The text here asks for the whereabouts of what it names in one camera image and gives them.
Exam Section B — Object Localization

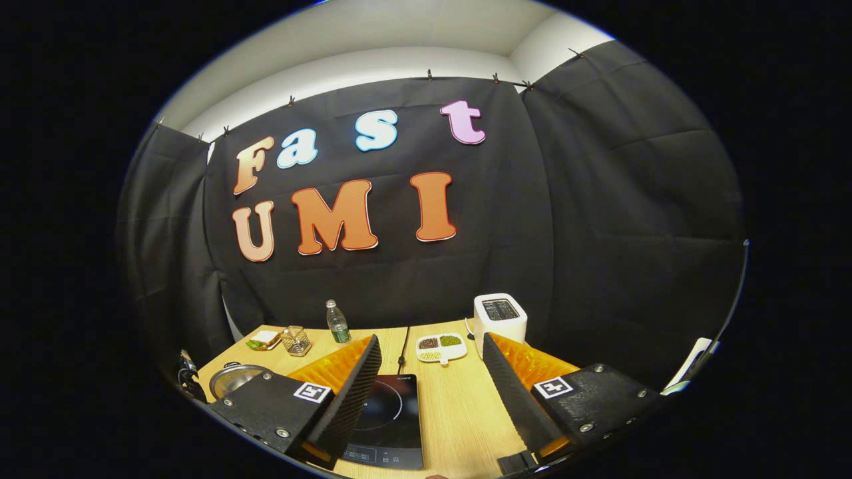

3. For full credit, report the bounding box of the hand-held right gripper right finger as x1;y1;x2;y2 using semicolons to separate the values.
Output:
483;332;668;474

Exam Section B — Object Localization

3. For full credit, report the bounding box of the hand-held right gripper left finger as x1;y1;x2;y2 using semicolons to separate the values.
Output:
210;334;383;470

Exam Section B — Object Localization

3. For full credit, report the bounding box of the black induction cooktop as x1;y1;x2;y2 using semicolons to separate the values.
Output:
339;374;425;470

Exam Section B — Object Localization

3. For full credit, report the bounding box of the stainless steel pot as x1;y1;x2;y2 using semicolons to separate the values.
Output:
209;362;274;402

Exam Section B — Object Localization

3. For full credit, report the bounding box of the clear plastic water bottle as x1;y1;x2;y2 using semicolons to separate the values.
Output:
325;299;351;345

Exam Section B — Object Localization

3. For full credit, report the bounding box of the white toaster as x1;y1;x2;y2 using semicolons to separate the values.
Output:
473;293;529;360

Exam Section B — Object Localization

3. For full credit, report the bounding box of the white divided dish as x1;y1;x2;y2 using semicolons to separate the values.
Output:
416;333;468;366

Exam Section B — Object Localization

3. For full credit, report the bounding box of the black backdrop cloth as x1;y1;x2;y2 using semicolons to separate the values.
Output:
116;40;746;393

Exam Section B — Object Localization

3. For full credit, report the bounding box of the metal wire basket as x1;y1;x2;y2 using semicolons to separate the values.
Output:
280;326;312;357

